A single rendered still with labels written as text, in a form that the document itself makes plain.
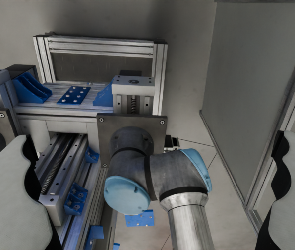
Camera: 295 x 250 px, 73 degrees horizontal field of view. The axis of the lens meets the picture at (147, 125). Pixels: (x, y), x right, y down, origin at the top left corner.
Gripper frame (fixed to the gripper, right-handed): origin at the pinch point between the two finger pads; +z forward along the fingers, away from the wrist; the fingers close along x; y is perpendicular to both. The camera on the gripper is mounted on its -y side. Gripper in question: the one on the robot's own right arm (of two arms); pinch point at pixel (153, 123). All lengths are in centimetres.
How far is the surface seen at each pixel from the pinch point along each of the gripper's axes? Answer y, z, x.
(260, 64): 17, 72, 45
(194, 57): 31, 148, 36
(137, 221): 235, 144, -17
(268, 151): 43, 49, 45
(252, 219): 77, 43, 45
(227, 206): 211, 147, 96
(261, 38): 8, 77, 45
